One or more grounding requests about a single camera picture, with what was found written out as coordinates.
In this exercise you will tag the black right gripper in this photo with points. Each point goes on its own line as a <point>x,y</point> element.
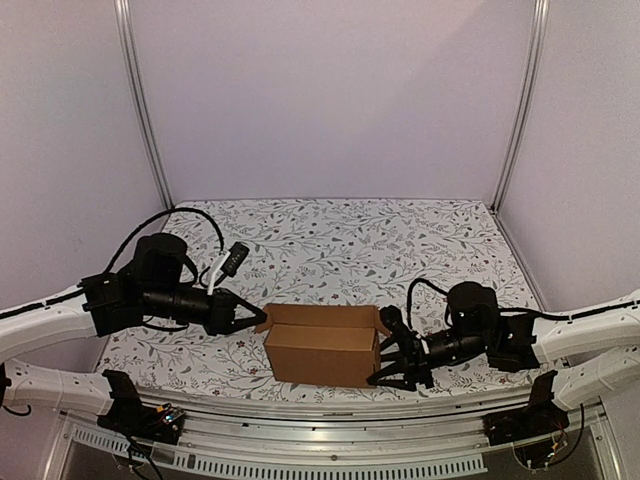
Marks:
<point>414,356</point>

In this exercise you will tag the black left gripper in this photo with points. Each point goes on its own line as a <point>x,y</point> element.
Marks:
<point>222,314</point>

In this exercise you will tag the brown cardboard box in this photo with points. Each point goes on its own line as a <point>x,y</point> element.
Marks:
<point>323,345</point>

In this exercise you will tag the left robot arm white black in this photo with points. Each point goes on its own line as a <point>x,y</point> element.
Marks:
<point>150,285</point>

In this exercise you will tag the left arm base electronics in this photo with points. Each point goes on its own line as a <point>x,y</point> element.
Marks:
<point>129,417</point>

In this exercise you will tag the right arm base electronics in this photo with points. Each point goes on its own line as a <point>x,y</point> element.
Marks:
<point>539,417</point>

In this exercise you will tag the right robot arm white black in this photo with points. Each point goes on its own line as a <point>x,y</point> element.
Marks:
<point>517,339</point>

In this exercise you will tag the floral patterned table mat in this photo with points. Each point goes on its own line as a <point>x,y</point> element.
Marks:
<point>327,252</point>

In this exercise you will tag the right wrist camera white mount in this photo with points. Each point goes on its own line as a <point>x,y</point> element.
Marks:
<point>418,343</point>

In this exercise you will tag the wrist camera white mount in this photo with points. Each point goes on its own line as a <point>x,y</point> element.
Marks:
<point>226,265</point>
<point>418,343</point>

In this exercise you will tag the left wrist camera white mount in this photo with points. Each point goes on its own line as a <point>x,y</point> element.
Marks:
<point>226,265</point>

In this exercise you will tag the aluminium front rail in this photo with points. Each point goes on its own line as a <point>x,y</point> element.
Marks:
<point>419,438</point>

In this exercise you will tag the left aluminium frame post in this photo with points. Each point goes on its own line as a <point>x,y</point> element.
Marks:
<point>132,68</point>

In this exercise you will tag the aluminium frame post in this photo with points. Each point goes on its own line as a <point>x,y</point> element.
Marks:
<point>527,90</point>
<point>132,68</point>

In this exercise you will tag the right aluminium frame post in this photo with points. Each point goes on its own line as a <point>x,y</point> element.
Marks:
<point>527,90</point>

